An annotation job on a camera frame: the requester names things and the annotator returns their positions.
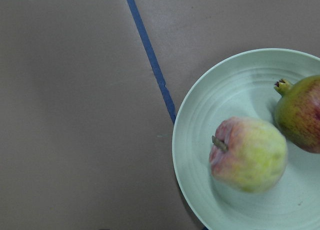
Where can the green plate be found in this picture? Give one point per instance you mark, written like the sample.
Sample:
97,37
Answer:
243,86

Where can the red green pomegranate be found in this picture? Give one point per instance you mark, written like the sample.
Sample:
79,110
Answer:
297,113

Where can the yellow pink peach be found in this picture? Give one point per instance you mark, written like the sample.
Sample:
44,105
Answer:
248,154

